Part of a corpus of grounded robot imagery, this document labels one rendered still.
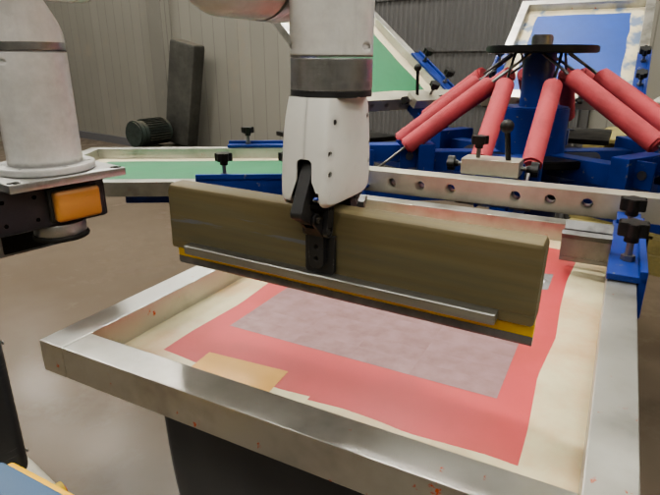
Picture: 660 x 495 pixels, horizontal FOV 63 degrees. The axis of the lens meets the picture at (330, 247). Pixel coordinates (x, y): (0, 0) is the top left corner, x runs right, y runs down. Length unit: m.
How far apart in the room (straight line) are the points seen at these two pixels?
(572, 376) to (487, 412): 0.13
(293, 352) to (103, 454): 1.54
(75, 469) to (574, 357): 1.72
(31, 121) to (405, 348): 0.55
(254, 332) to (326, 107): 0.33
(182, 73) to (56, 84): 6.39
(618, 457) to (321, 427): 0.23
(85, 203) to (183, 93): 6.41
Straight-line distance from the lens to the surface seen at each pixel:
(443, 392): 0.59
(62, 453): 2.19
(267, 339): 0.68
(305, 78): 0.49
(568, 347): 0.72
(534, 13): 3.07
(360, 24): 0.49
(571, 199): 1.16
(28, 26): 0.80
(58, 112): 0.81
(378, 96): 2.06
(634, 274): 0.86
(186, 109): 7.19
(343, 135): 0.49
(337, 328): 0.70
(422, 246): 0.49
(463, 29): 5.15
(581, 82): 1.59
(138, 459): 2.07
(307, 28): 0.49
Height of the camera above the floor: 1.28
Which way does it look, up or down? 19 degrees down
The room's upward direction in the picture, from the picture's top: straight up
